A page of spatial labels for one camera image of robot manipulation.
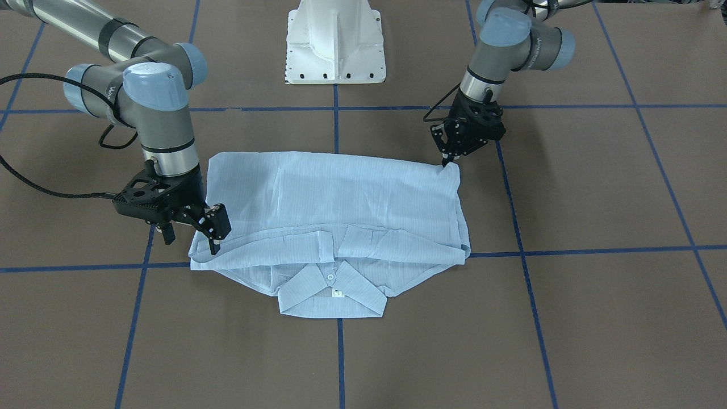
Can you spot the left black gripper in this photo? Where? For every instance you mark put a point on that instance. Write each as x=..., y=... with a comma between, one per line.
x=467, y=132

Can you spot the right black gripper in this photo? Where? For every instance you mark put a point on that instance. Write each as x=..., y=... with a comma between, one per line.
x=192, y=193

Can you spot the light blue button-up shirt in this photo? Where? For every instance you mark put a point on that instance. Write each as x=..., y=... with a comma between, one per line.
x=333, y=236

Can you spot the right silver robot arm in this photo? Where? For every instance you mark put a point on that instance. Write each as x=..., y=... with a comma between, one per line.
x=146, y=88

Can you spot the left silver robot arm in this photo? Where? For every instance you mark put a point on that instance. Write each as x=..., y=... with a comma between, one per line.
x=513, y=37

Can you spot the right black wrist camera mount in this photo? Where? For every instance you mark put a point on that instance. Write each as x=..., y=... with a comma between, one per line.
x=152, y=198

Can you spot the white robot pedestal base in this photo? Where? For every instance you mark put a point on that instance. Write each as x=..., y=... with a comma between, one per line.
x=334, y=43

